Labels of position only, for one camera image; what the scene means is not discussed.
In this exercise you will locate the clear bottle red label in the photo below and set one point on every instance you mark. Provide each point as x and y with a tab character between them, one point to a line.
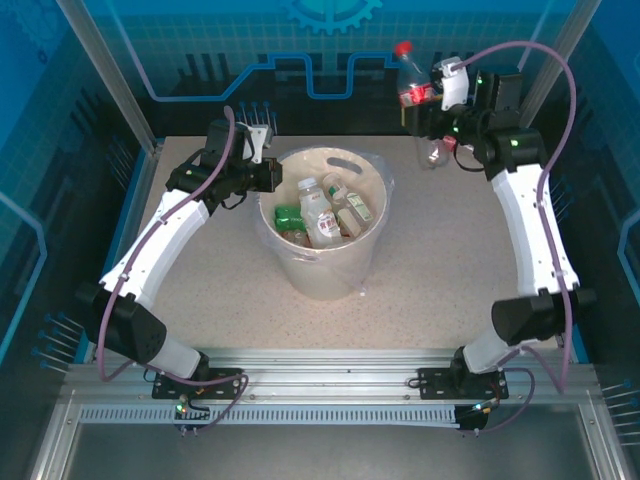
412	75

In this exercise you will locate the bottles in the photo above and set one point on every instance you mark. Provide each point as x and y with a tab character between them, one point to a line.
320	220

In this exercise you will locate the clear bottle pale label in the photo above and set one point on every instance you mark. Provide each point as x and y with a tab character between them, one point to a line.
357	205

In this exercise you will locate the white round plastic bin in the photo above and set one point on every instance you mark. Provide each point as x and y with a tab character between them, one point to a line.
325	280

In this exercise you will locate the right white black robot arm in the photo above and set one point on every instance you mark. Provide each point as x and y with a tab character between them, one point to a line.
535	230

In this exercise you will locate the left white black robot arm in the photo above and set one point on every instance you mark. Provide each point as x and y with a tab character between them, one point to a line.
160	240

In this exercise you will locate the clear plastic bin liner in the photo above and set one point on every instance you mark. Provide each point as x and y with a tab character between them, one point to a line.
385	170

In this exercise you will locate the blue table edge trim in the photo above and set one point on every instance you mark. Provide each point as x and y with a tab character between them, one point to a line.
145	167
580	352

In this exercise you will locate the grey metal base tray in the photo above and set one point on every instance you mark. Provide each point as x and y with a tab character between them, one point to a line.
320	455

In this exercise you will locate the aluminium frame post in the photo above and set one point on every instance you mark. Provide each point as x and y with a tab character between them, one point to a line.
112	75
552	65

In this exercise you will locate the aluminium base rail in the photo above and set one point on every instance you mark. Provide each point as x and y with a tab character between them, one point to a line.
325	370

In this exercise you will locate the black connector bracket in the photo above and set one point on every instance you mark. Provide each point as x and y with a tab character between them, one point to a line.
192	412
470	417

